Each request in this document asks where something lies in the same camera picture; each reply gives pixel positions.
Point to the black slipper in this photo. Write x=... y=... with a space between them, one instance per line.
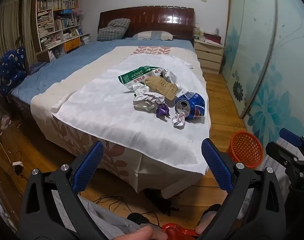
x=210 y=208

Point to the clothes on floor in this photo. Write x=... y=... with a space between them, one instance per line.
x=5 y=121

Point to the folded white towels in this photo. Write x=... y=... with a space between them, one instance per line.
x=86 y=40

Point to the beige curtain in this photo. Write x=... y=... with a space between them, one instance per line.
x=14 y=17

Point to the blue and white pillow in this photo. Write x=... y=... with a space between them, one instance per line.
x=152 y=35

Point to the bed with blue sheet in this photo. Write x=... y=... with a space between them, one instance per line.
x=54 y=75

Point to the person's bare foot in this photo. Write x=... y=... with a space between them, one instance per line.
x=207 y=226
x=139 y=233

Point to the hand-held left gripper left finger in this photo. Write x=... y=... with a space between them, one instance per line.
x=89 y=165

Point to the green and white packet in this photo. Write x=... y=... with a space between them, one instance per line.
x=132 y=78

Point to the white power adapter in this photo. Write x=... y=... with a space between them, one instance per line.
x=18 y=164

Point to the black power adapter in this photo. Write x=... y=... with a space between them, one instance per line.
x=18 y=170

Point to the dark blue moon-print clothing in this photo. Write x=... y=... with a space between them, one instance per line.
x=11 y=70

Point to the person's grey pants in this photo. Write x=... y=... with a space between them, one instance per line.
x=104 y=220

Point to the white cloth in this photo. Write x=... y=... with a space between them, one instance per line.
x=104 y=110

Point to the rows of books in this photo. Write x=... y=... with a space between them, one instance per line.
x=44 y=20

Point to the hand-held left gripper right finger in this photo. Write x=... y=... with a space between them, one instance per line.
x=217 y=165

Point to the crushed blue can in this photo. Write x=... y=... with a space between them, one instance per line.
x=194 y=105

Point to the orange mesh basket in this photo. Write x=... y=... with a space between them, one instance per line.
x=244 y=150

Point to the brown cardboard piece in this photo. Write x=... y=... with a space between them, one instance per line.
x=162 y=86

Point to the flower-print sliding wardrobe doors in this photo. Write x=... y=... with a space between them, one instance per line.
x=267 y=67

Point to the pale wooden nightstand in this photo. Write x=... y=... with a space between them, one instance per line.
x=208 y=57

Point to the red slipper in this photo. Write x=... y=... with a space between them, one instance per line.
x=177 y=230

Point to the clear jars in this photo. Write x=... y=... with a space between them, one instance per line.
x=198 y=32

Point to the dark wooden headboard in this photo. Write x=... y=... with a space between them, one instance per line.
x=147 y=20

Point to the large white paper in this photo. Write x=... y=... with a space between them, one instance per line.
x=147 y=100

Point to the white bookshelf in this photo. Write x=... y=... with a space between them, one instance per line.
x=53 y=12

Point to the purple wrapper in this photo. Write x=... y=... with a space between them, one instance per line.
x=163 y=110

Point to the grey plaid pillow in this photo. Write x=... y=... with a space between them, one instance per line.
x=112 y=30

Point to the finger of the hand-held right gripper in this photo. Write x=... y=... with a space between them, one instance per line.
x=282 y=153
x=291 y=135

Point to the red box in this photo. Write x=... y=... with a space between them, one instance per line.
x=213 y=39

